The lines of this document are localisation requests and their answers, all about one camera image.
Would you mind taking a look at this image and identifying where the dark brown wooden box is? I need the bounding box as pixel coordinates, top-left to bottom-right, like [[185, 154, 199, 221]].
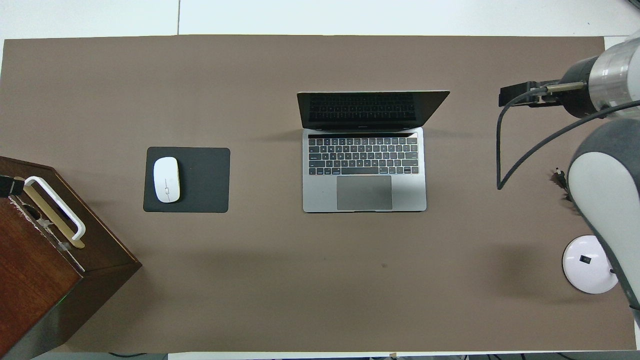
[[0, 155, 143, 359]]

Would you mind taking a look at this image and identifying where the brown table mat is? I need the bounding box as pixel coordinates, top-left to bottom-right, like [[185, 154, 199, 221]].
[[0, 35, 637, 353]]

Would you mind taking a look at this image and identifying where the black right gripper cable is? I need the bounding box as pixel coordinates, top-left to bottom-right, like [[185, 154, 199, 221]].
[[496, 81, 640, 191]]

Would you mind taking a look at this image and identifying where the brass handle plate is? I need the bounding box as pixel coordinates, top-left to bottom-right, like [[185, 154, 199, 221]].
[[13, 176, 86, 249]]

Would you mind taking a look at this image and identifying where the black mouse pad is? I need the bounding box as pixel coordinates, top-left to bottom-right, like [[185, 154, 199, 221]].
[[143, 146, 231, 214]]

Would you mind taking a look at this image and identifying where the white computer mouse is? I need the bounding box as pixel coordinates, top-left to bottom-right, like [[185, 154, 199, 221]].
[[153, 156, 181, 204]]

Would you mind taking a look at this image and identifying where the white box handle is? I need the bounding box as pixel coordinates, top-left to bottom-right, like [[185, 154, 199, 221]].
[[23, 176, 87, 241]]

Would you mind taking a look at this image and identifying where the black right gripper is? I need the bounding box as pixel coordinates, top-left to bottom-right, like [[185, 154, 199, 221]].
[[498, 57, 599, 120]]

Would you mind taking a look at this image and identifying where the black lamp power cable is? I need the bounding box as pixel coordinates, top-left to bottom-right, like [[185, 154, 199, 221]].
[[550, 168, 573, 203]]

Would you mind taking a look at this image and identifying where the silver grey laptop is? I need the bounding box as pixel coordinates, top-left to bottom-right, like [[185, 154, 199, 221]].
[[296, 90, 451, 214]]

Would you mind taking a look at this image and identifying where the white desk lamp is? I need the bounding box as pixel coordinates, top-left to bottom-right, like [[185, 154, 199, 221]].
[[562, 235, 622, 295]]

